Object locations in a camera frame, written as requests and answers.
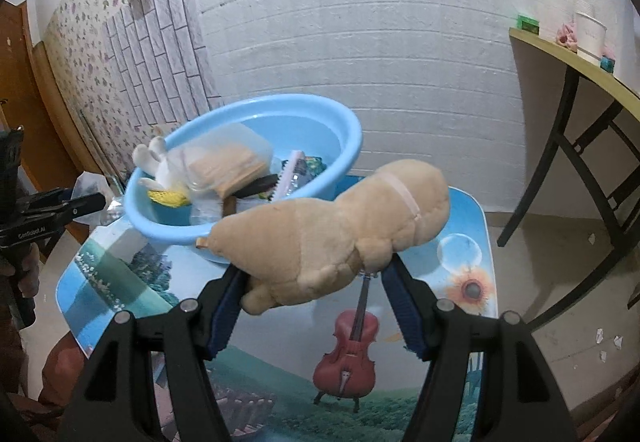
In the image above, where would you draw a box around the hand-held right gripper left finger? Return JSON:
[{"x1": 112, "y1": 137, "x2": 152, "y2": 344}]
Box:
[{"x1": 57, "y1": 267, "x2": 251, "y2": 442}]

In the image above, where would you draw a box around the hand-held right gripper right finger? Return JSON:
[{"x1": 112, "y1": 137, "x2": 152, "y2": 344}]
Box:
[{"x1": 380, "y1": 257, "x2": 573, "y2": 442}]

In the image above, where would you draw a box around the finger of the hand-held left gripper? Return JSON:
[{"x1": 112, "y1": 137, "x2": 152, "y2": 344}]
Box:
[
  {"x1": 20, "y1": 188, "x2": 76, "y2": 213},
  {"x1": 35, "y1": 193, "x2": 107, "y2": 227}
]

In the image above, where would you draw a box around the yellow white knitted toy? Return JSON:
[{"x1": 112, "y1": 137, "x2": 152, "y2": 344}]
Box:
[{"x1": 131, "y1": 136, "x2": 193, "y2": 209}]

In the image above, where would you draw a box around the clear plastic bag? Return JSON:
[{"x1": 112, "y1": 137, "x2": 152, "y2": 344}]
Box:
[
  {"x1": 189, "y1": 194, "x2": 226, "y2": 227},
  {"x1": 72, "y1": 171, "x2": 126, "y2": 225}
]

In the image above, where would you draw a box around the tan plush toy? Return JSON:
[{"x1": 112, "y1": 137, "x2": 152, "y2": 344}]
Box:
[{"x1": 207, "y1": 159, "x2": 451, "y2": 317}]

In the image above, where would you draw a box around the black bottle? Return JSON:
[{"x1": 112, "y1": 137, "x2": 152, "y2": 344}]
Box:
[{"x1": 232, "y1": 174, "x2": 281, "y2": 200}]

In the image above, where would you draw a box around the clear plastic container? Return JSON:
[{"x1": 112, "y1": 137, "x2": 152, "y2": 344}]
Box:
[{"x1": 172, "y1": 124, "x2": 275, "y2": 197}]

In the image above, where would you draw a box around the pink white comb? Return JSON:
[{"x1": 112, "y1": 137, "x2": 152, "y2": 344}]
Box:
[{"x1": 271, "y1": 150, "x2": 307, "y2": 201}]

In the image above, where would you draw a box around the colourful foil packet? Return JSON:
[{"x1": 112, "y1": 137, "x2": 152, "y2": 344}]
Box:
[{"x1": 292, "y1": 156, "x2": 328, "y2": 187}]

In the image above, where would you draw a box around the blue plastic basin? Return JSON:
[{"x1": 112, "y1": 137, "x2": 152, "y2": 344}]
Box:
[{"x1": 123, "y1": 94, "x2": 363, "y2": 265}]

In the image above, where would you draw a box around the person's left hand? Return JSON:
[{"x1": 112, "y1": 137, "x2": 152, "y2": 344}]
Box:
[{"x1": 0, "y1": 244, "x2": 41, "y2": 300}]

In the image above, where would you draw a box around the crumpled clear plastic bag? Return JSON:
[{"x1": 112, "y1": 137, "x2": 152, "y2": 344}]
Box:
[{"x1": 72, "y1": 171, "x2": 126, "y2": 225}]

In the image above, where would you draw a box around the small picture-printed table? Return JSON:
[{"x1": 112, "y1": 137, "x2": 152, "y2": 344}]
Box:
[{"x1": 55, "y1": 174, "x2": 500, "y2": 442}]

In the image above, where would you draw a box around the brown wooden door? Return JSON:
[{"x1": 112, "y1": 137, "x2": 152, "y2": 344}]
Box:
[{"x1": 0, "y1": 2, "x2": 103, "y2": 183}]

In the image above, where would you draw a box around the folding desk with black legs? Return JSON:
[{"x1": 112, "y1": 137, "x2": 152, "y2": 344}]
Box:
[{"x1": 496, "y1": 26, "x2": 640, "y2": 338}]

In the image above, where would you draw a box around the pink soft toy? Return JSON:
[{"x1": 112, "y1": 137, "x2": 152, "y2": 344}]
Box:
[{"x1": 554, "y1": 20, "x2": 581, "y2": 52}]

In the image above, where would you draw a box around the white paper cup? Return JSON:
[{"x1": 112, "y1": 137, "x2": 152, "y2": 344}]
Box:
[{"x1": 574, "y1": 10, "x2": 608, "y2": 65}]

